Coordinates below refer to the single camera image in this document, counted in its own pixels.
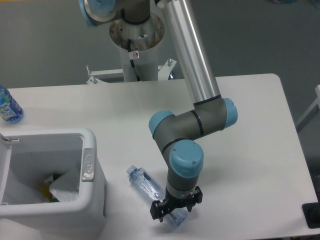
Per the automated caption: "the white frame at right edge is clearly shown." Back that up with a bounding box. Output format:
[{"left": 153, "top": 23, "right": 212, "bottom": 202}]
[{"left": 295, "top": 84, "right": 320, "bottom": 133}]

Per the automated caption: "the white plastic wrapper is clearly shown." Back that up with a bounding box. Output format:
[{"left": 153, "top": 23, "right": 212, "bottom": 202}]
[{"left": 49, "top": 168, "right": 80, "bottom": 202}]

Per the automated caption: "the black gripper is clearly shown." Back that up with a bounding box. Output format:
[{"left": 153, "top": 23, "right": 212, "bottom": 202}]
[{"left": 150, "top": 186, "right": 203, "bottom": 221}]

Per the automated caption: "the blue labelled water bottle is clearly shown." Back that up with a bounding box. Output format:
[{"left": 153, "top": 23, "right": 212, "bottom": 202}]
[{"left": 0, "top": 85, "right": 24, "bottom": 124}]

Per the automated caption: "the trash inside trash can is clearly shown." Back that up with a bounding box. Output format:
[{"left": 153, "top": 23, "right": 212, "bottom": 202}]
[{"left": 39, "top": 173, "right": 62, "bottom": 203}]

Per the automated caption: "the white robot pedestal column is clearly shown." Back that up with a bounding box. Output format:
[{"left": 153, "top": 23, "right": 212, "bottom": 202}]
[{"left": 109, "top": 13, "right": 165, "bottom": 82}]

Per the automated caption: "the black clamp at table edge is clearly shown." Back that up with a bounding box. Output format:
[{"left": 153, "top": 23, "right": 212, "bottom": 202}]
[{"left": 302, "top": 202, "right": 320, "bottom": 229}]

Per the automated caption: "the white pedestal base frame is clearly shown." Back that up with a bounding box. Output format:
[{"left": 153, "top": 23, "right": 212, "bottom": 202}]
[{"left": 86, "top": 58, "right": 177, "bottom": 85}]

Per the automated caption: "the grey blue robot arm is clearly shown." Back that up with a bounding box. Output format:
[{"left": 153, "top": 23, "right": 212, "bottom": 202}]
[{"left": 78, "top": 0, "right": 238, "bottom": 220}]

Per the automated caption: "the black cable on pedestal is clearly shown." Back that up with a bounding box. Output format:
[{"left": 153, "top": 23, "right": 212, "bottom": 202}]
[{"left": 127, "top": 38, "right": 141, "bottom": 82}]

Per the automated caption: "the white plastic trash can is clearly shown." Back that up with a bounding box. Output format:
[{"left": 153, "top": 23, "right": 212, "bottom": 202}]
[{"left": 0, "top": 128, "right": 107, "bottom": 238}]

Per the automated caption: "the crushed clear plastic bottle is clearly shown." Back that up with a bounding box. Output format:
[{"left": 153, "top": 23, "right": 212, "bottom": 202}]
[{"left": 126, "top": 165, "right": 189, "bottom": 229}]

